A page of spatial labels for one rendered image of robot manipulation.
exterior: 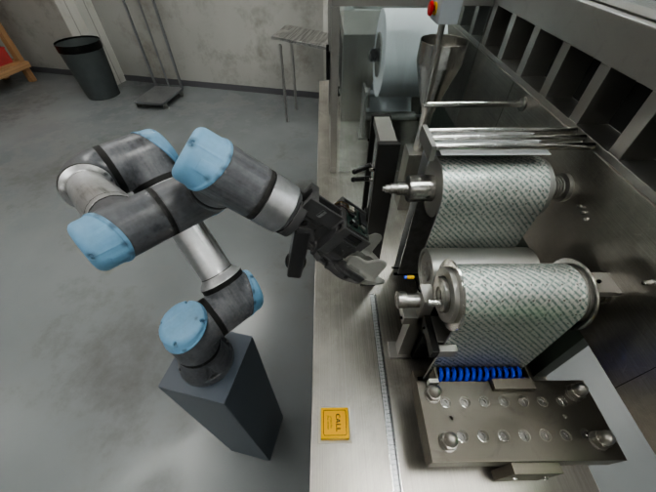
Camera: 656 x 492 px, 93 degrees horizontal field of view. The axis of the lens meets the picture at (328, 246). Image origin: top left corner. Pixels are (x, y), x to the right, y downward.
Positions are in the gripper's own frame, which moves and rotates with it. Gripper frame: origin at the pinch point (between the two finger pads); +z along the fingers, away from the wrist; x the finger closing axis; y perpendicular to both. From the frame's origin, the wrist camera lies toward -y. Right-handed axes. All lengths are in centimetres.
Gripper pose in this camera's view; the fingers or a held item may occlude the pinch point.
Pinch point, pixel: (374, 271)
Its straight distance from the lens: 56.5
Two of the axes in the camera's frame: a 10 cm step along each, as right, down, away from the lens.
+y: 6.4, -5.2, -5.6
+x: -0.1, -7.3, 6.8
